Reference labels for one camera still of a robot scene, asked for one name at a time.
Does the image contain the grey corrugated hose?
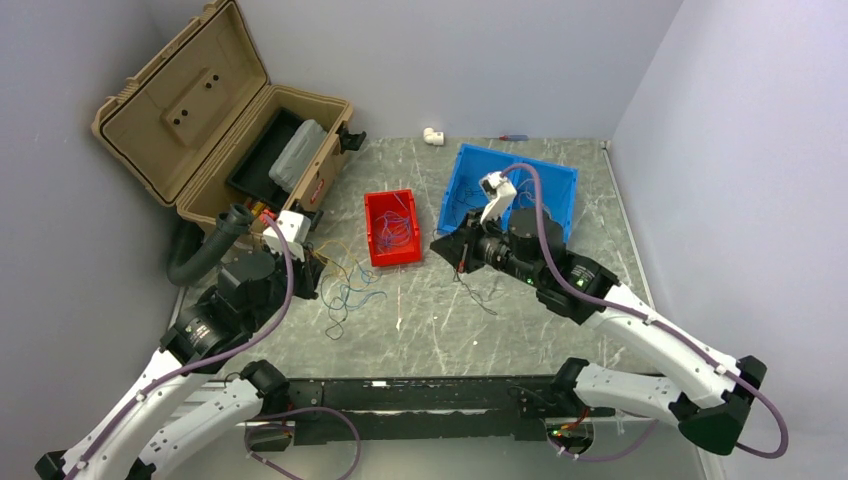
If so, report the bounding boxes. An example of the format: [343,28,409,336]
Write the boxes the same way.
[165,203,256,287]

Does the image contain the tan plastic toolbox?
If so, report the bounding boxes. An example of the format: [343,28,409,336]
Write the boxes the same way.
[91,1,365,233]

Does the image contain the purple cable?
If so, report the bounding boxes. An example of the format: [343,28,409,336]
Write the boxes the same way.
[500,162,791,460]
[62,215,296,480]

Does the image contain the red plastic bin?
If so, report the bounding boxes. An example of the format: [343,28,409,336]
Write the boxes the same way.
[364,189,422,267]

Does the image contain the black toolbox tray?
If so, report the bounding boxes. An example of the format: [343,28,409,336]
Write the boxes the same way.
[226,108,304,210]

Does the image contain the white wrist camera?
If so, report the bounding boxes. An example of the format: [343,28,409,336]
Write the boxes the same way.
[259,210,312,262]
[479,171,517,232]

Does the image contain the blue black wires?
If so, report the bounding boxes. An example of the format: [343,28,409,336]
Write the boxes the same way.
[314,238,389,340]

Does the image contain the blue plastic bin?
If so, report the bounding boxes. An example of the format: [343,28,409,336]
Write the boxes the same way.
[437,144,578,239]

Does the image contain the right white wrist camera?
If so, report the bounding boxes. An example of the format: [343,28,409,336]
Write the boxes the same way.
[479,171,517,232]

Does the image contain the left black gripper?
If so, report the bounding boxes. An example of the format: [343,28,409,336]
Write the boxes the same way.
[246,240,328,332]

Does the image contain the grey plastic case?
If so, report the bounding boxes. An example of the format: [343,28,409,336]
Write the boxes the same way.
[269,119,327,193]

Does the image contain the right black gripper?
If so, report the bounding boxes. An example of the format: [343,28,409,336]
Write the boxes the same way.
[431,205,543,288]

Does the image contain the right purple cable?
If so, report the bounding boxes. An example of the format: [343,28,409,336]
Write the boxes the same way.
[500,162,791,460]

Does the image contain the red blue screwdriver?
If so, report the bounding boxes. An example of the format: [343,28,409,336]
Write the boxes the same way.
[496,134,529,142]

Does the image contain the white pipe elbow fitting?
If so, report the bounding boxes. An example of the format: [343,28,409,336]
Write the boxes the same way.
[422,127,445,146]

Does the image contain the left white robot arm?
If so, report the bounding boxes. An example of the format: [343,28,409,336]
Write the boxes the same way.
[34,248,325,479]

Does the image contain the black wire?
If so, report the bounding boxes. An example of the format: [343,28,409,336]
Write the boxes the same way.
[452,268,498,317]

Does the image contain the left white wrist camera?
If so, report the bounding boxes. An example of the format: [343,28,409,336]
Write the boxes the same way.
[259,210,312,262]

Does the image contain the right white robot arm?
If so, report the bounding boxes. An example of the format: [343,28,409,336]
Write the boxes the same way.
[429,208,767,456]

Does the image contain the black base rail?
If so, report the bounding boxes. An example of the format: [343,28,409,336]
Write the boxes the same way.
[251,375,613,446]

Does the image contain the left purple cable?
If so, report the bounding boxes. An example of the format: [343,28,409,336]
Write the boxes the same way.
[62,215,296,480]

